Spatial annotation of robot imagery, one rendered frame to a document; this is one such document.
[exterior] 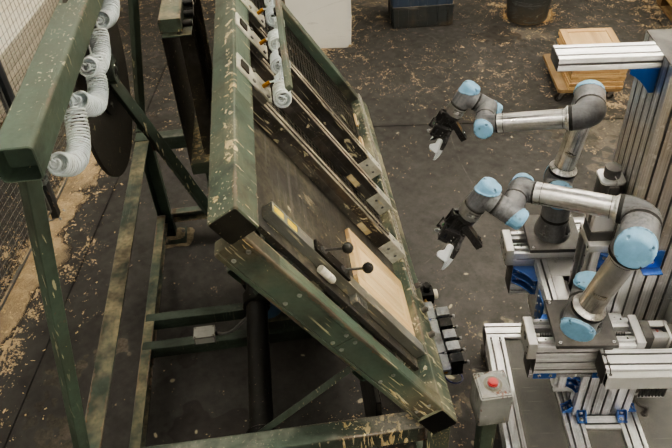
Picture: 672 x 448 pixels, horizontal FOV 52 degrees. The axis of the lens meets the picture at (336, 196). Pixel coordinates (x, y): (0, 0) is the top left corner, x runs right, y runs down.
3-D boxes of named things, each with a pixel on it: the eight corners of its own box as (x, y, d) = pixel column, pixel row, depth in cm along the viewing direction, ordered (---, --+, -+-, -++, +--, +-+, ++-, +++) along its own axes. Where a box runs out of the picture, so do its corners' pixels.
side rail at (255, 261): (416, 421, 251) (442, 409, 248) (213, 257, 188) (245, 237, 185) (413, 407, 256) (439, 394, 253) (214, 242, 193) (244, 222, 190)
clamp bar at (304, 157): (393, 266, 306) (439, 240, 300) (213, 82, 239) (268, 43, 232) (389, 251, 314) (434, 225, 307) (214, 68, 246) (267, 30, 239)
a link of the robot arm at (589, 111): (608, 137, 255) (474, 145, 273) (607, 120, 264) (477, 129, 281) (607, 110, 249) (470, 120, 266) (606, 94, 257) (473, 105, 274)
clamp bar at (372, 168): (371, 182, 353) (411, 157, 346) (216, 8, 285) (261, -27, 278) (368, 170, 361) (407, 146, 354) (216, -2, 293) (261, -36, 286)
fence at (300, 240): (416, 358, 269) (425, 354, 267) (262, 217, 214) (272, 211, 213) (413, 348, 272) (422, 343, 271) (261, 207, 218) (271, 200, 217)
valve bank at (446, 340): (472, 396, 290) (476, 361, 274) (438, 401, 289) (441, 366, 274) (443, 306, 328) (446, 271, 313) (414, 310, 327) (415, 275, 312)
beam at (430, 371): (433, 435, 258) (458, 423, 255) (417, 422, 251) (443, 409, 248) (352, 114, 427) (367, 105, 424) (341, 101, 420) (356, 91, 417)
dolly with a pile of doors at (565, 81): (621, 102, 556) (632, 57, 530) (554, 105, 558) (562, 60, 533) (600, 65, 603) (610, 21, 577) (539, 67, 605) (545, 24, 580)
